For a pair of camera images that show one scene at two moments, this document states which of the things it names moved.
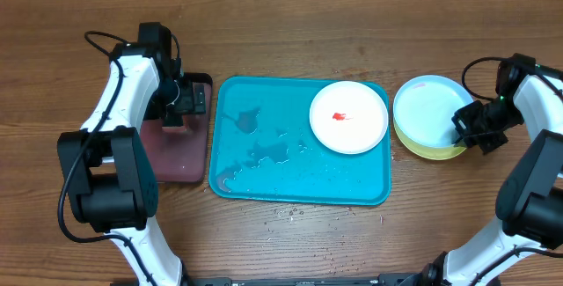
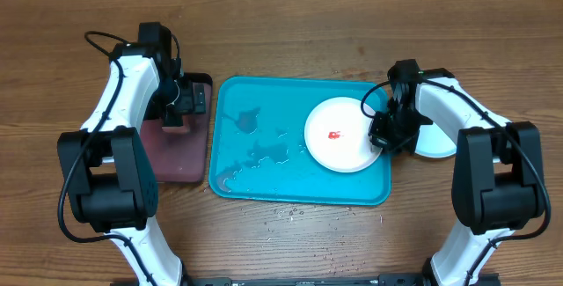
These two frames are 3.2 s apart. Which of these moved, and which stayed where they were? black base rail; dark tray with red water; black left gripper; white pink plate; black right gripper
Moved: black right gripper; white pink plate
Stayed: black left gripper; black base rail; dark tray with red water
